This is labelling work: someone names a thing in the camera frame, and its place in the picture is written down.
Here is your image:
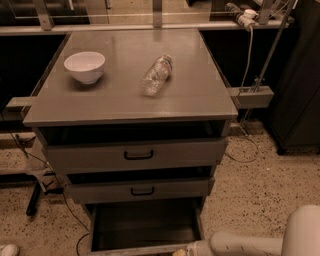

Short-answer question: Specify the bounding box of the black clamp stand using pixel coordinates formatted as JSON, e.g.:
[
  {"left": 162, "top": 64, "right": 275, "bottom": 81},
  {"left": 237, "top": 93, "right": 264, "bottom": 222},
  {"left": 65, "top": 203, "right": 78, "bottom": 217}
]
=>
[{"left": 26, "top": 172, "right": 64, "bottom": 217}]

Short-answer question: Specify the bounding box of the grey rear shelf rail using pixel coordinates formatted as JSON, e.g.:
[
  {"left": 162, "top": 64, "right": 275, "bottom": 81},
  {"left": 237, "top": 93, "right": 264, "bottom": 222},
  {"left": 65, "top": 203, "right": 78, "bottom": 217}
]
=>
[{"left": 0, "top": 18, "right": 296, "bottom": 37}]

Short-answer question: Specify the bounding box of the grey drawer cabinet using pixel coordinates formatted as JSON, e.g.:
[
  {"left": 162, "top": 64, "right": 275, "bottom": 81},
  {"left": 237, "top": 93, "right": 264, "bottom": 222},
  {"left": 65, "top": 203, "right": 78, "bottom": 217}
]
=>
[{"left": 22, "top": 28, "right": 239, "bottom": 256}]

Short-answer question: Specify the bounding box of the white shoe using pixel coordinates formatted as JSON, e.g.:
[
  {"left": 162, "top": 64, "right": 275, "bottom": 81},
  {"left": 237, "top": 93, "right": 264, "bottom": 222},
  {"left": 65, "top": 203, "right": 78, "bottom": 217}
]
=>
[{"left": 0, "top": 244, "right": 19, "bottom": 256}]

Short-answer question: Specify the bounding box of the white ceramic bowl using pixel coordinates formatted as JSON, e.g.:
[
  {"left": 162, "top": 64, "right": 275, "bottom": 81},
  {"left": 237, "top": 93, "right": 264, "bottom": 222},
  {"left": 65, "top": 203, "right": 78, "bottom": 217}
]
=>
[{"left": 64, "top": 52, "right": 105, "bottom": 84}]

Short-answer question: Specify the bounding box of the white power cable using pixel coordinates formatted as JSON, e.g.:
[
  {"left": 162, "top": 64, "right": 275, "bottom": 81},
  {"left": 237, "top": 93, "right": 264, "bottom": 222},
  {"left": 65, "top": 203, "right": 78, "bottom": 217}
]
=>
[{"left": 224, "top": 24, "right": 262, "bottom": 164}]

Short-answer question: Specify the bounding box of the black floor cable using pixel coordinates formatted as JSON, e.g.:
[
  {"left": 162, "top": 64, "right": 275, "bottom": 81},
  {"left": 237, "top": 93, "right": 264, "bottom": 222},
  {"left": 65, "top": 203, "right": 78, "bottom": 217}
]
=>
[{"left": 0, "top": 113, "right": 91, "bottom": 256}]

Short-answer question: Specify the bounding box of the grey bottom drawer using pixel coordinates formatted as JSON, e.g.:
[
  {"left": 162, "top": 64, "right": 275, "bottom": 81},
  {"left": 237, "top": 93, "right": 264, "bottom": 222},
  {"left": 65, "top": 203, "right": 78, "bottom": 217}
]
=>
[{"left": 88, "top": 198, "right": 204, "bottom": 256}]

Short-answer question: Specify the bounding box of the grey top drawer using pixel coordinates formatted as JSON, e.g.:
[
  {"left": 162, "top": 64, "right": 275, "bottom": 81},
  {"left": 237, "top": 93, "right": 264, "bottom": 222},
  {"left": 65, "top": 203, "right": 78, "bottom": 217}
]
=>
[{"left": 45, "top": 138, "right": 227, "bottom": 174}]

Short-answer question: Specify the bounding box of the white power strip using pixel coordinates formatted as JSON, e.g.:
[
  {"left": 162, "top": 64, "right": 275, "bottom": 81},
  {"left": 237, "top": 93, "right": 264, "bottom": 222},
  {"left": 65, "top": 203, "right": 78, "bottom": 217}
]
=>
[{"left": 225, "top": 2, "right": 258, "bottom": 29}]

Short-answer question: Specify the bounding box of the grey middle drawer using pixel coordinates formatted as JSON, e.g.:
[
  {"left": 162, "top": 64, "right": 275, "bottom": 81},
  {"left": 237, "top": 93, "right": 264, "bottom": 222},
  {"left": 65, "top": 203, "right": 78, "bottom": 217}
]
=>
[{"left": 68, "top": 178, "right": 214, "bottom": 204}]

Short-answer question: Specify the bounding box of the grey drawer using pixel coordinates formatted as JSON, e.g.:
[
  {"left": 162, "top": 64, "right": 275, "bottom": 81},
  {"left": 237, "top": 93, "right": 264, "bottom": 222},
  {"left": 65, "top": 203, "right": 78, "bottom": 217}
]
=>
[
  {"left": 88, "top": 198, "right": 204, "bottom": 256},
  {"left": 45, "top": 138, "right": 227, "bottom": 174},
  {"left": 68, "top": 178, "right": 214, "bottom": 204}
]

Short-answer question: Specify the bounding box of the metal diagonal rod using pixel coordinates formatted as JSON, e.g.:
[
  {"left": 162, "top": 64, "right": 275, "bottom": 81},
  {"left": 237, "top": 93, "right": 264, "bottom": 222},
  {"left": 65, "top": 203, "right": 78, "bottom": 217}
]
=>
[{"left": 251, "top": 0, "right": 296, "bottom": 92}]

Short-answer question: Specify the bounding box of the dark side cabinet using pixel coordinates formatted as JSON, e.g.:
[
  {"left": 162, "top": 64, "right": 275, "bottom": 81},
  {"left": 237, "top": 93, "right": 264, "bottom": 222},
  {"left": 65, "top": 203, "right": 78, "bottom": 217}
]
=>
[{"left": 266, "top": 0, "right": 320, "bottom": 155}]

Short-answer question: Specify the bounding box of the clear plastic bottle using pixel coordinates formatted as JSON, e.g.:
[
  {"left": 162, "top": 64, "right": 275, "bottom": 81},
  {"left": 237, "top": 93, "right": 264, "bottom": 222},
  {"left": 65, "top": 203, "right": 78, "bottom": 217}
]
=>
[{"left": 141, "top": 55, "right": 173, "bottom": 97}]

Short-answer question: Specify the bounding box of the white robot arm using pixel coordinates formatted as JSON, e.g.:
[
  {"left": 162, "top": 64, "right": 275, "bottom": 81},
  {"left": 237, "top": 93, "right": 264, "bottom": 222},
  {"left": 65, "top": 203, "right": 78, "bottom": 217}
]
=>
[{"left": 172, "top": 205, "right": 320, "bottom": 256}]

